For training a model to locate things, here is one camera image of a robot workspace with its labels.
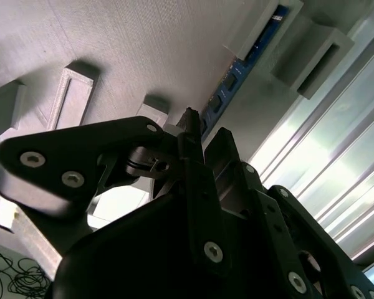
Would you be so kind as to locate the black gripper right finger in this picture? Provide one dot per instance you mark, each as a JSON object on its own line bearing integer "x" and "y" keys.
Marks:
{"x": 268, "y": 224}

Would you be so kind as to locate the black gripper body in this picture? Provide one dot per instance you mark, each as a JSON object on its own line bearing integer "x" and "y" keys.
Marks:
{"x": 137, "y": 255}

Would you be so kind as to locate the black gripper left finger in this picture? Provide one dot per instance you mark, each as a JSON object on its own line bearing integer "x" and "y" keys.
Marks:
{"x": 65, "y": 149}

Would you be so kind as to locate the blue RAM stick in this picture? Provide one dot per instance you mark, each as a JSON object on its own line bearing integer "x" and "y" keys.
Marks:
{"x": 230, "y": 84}

